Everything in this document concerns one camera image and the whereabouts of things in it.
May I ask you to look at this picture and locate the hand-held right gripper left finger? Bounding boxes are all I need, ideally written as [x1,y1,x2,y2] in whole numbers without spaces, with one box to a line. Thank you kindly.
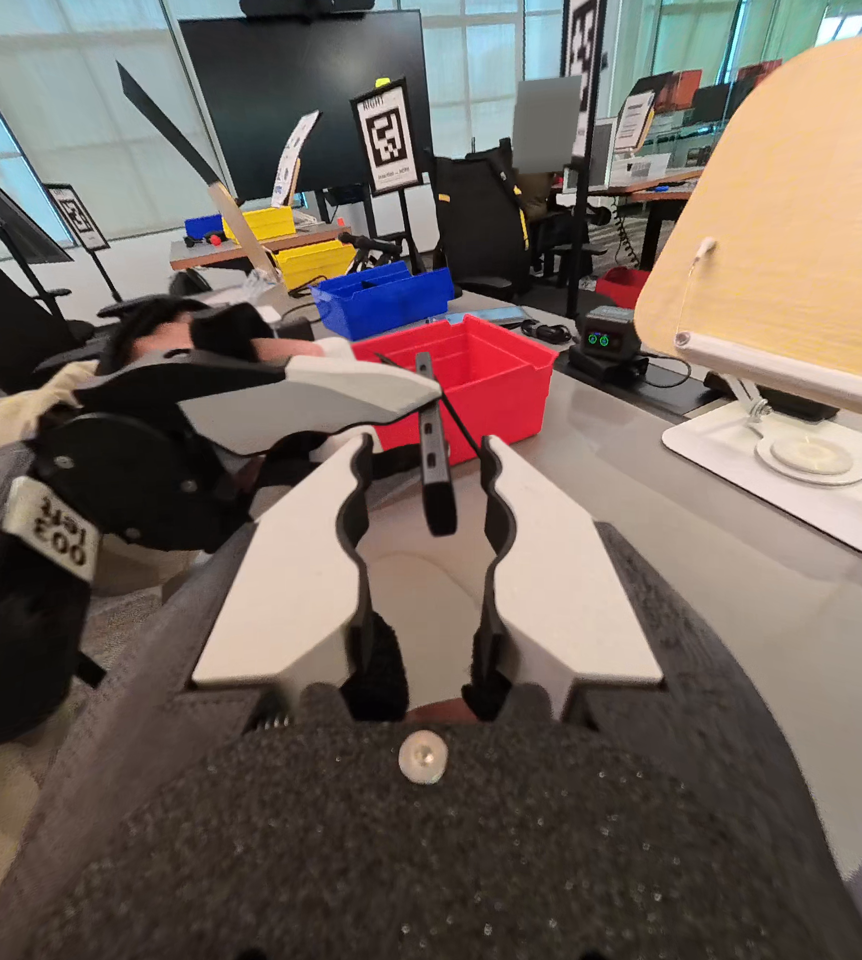
[191,433,378,690]

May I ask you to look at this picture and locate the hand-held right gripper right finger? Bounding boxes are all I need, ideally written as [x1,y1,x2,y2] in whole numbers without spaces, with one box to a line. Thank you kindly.
[472,435,665,699]

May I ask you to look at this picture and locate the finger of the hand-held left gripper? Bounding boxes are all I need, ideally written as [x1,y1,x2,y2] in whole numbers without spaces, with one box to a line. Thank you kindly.
[178,354,444,460]

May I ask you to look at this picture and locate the dark grey USB hub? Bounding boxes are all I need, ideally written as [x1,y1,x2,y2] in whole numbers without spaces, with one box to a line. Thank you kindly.
[414,351,463,538]

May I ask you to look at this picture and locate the black hub cable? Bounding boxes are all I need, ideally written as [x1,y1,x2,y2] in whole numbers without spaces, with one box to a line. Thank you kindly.
[373,349,492,462]

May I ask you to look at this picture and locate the red cloth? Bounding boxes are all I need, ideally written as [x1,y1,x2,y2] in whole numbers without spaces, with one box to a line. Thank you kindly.
[352,313,559,466]

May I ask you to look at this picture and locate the person's left forearm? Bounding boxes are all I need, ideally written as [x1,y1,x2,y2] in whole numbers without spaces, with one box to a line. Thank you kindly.
[0,358,102,500]

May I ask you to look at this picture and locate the grey desk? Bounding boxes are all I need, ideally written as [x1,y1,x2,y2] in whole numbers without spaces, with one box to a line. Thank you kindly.
[251,283,862,894]

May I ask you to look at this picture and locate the wooden background desk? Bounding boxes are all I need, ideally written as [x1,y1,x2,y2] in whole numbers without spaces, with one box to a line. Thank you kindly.
[609,168,705,273]

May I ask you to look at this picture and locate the person's left hand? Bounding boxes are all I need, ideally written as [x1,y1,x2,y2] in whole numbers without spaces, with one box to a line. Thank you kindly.
[97,294,327,365]

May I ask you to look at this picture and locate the large blue plastic bin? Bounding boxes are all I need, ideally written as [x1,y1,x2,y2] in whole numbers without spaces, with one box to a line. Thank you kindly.
[309,261,456,342]

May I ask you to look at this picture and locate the yellow plastic bin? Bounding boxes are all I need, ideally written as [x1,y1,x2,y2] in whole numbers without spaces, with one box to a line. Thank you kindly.
[222,206,298,243]
[273,240,358,294]

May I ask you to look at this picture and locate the wooden side table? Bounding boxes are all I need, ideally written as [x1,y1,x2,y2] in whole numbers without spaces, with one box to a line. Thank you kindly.
[170,225,353,273]

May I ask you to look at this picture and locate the black chair with jacket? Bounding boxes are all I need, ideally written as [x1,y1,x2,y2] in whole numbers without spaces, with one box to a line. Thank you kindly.
[429,138,531,300]

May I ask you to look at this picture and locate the white printed sign card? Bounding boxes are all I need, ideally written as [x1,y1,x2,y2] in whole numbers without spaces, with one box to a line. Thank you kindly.
[272,111,321,209]

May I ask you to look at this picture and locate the marker sign on stand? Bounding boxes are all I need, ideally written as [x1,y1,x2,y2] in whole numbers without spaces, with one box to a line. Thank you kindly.
[44,182,126,303]
[350,77,432,275]

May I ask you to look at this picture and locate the black battery charger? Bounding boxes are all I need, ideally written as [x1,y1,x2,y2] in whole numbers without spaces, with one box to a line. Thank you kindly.
[566,304,651,385]

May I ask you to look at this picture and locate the black tablet on stand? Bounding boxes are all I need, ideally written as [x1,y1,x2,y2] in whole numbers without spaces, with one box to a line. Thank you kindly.
[0,159,75,325]

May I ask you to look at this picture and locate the slanted black beige bar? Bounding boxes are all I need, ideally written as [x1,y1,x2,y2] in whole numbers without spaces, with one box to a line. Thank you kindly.
[116,61,283,285]

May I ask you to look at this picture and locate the black pole with marker banner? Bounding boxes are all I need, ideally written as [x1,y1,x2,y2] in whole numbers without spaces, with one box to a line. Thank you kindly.
[560,0,610,318]

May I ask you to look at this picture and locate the white framed notice sign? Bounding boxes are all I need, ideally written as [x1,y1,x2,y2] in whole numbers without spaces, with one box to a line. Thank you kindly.
[614,90,658,153]

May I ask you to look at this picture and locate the beige board stand white base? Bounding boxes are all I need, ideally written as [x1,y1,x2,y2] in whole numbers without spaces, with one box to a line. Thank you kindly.
[635,22,862,564]

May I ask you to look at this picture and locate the background computer monitors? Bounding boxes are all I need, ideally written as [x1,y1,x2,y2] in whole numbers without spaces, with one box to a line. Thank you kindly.
[652,60,784,135]

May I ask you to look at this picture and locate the black coiled adapter cable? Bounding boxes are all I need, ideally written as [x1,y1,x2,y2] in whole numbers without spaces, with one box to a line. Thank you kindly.
[519,318,576,348]

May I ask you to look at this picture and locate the large black wall monitor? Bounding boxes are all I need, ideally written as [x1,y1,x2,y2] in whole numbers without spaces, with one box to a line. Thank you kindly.
[179,9,432,204]

